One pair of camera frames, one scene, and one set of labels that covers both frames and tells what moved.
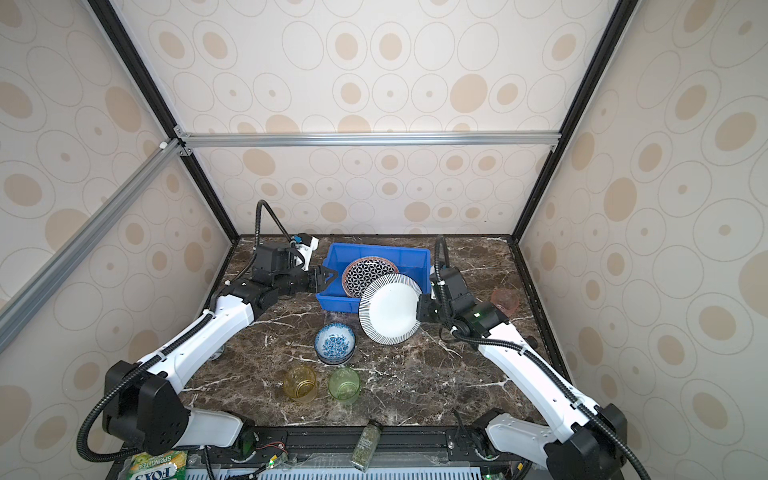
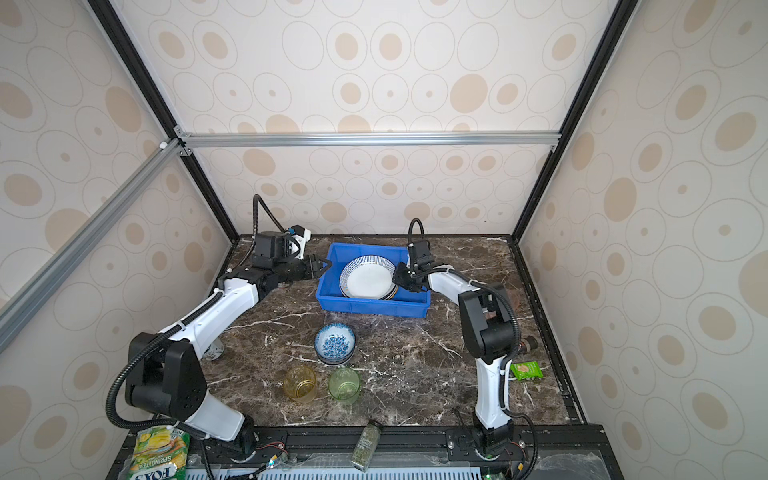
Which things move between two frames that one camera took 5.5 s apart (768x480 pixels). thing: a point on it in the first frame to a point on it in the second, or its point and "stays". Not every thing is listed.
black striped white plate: [388, 308] to [368, 277]
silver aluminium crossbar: [190, 138] stays
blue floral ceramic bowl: [335, 344] stays
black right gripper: [422, 312] to [399, 276]
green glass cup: [344, 384] stays
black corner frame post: [111, 18] stays
